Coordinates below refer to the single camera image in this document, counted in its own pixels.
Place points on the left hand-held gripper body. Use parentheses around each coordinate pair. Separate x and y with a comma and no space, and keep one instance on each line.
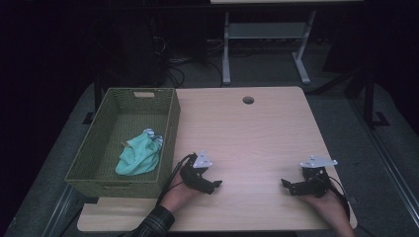
(192,174)

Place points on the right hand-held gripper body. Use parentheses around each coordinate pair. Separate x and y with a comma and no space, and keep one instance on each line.
(316,181)

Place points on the teal baby bib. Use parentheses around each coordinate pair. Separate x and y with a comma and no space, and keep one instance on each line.
(140,156)

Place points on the green woven basket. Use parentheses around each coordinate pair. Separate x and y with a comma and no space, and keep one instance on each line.
(135,125)

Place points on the person's left hand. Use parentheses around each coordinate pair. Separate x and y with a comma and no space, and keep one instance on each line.
(179,197)

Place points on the person's right hand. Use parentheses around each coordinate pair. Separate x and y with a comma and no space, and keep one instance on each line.
(331,207)

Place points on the grey tape strip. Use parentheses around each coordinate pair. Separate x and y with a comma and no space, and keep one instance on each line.
(352,199)

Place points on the black metal stand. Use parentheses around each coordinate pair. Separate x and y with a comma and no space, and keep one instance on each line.
(97,94)
(369,98)

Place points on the metal floor rail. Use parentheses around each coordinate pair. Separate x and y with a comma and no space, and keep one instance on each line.
(388,164)
(59,210)

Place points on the white metal table frame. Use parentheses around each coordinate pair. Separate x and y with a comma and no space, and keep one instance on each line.
(263,30)

